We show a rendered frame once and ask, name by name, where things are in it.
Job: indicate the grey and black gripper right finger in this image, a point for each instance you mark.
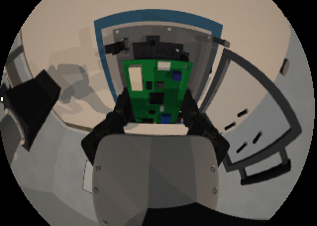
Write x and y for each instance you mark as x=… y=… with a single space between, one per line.
x=197 y=125

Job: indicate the green circuit board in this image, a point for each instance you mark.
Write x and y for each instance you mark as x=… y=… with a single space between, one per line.
x=163 y=81

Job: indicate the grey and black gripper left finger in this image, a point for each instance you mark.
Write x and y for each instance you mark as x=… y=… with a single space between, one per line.
x=113 y=124

